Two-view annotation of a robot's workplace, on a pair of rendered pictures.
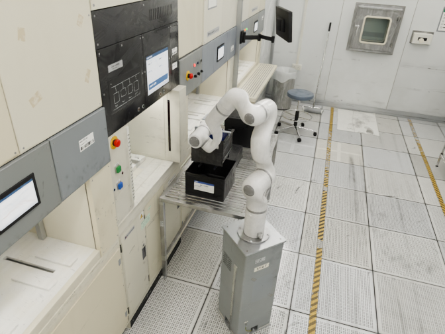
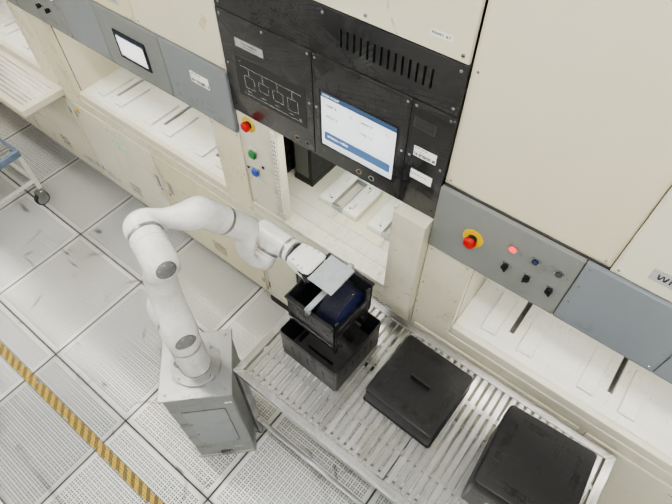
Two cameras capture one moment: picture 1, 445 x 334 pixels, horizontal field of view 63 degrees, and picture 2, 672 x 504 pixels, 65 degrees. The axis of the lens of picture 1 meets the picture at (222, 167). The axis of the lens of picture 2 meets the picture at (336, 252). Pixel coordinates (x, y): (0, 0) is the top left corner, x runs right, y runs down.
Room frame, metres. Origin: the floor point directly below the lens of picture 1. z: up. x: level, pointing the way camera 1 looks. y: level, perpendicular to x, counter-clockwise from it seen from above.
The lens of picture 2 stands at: (2.51, -0.78, 2.69)
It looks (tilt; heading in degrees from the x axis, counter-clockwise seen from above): 54 degrees down; 113
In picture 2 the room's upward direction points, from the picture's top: straight up
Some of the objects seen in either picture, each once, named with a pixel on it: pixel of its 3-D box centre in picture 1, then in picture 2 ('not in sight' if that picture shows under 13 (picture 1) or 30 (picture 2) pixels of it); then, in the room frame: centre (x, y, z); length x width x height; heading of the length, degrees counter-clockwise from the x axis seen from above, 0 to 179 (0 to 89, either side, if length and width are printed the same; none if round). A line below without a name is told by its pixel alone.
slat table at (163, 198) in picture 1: (226, 199); (404, 441); (2.51, -0.05, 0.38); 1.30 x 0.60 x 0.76; 165
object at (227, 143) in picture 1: (212, 140); (329, 298); (2.12, 0.08, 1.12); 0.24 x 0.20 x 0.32; 74
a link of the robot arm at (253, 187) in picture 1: (255, 192); (173, 320); (1.64, -0.19, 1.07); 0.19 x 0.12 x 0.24; 148
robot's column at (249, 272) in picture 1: (247, 278); (214, 399); (1.66, -0.21, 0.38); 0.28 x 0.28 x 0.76; 30
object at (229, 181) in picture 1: (210, 177); (330, 336); (2.12, 0.07, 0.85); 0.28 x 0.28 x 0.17; 74
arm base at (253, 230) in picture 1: (255, 220); (190, 354); (1.66, -0.21, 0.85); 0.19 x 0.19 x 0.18
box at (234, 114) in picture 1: (243, 126); (524, 476); (2.90, -0.16, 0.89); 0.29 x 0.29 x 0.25; 79
